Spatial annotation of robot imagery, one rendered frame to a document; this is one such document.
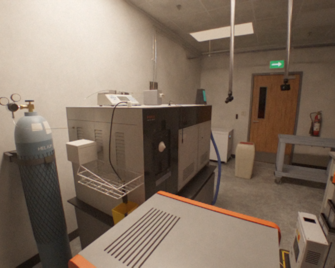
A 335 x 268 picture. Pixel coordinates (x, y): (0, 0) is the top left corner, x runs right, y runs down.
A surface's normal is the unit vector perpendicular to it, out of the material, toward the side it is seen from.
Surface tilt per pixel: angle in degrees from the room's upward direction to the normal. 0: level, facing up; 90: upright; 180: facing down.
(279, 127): 90
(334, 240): 90
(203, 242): 0
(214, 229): 0
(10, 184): 90
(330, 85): 90
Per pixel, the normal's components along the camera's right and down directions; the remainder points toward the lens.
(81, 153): 0.86, 0.09
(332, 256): -0.49, 0.16
